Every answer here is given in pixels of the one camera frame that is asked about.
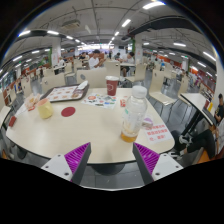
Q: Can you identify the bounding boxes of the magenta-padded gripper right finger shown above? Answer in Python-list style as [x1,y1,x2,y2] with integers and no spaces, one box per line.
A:
[132,142,184,186]

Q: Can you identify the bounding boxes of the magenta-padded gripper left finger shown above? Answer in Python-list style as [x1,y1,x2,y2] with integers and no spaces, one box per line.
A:
[40,142,92,186]

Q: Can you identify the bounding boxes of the clear plastic drink bottle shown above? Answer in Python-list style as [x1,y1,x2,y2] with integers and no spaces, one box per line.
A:
[120,85,149,144]

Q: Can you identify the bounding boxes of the white notice with red text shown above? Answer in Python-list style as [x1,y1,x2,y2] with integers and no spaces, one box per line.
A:
[144,123,174,145]

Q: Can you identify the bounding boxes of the flat round red coaster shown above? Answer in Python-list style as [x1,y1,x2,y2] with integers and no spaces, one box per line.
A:
[60,106,77,118]

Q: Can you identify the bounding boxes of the yellow cup with pink inside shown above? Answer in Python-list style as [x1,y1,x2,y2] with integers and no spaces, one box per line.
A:
[35,97,54,120]

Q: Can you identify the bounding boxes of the person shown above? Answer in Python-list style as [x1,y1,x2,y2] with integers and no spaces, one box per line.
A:
[168,93,224,159]
[119,51,136,78]
[87,49,106,70]

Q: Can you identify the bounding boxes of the colourful printed flyer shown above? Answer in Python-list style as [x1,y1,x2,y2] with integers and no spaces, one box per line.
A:
[81,92,118,110]

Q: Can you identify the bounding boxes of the dark tray with printed liner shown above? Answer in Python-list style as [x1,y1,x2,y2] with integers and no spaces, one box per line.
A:
[40,83,90,103]

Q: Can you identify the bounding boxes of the beige plastic chair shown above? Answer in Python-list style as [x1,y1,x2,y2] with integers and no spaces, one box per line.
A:
[76,67,108,89]
[40,73,67,94]
[104,60,121,79]
[125,63,147,88]
[148,69,178,116]

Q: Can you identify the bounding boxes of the white napkin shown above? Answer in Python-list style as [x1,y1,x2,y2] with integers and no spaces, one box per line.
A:
[75,80,89,91]

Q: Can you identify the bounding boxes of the small red card box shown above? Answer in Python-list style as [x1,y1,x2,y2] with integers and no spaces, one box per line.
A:
[8,115,18,128]

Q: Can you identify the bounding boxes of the white paper card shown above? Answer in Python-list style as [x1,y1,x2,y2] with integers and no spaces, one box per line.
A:
[14,103,28,117]

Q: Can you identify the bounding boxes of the neighbouring beige table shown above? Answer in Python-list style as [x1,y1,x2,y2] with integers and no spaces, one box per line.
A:
[179,92,218,134]

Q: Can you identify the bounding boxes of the red paper cup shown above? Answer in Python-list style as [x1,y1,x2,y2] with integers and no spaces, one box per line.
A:
[105,75,120,97]

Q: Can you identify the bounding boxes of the ceiling air conditioner unit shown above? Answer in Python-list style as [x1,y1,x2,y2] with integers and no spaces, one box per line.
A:
[61,19,82,29]

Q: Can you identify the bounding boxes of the ceiling strip lights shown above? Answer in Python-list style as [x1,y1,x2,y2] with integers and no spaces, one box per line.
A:
[0,0,218,79]

